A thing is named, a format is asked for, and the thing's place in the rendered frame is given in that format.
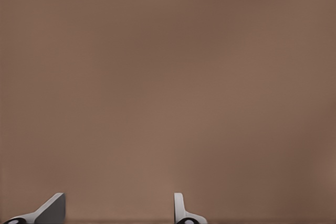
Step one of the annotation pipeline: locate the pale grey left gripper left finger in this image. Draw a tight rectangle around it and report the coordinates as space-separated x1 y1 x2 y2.
2 192 66 224

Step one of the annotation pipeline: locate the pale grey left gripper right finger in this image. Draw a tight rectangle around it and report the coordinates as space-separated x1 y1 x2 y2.
173 192 208 224

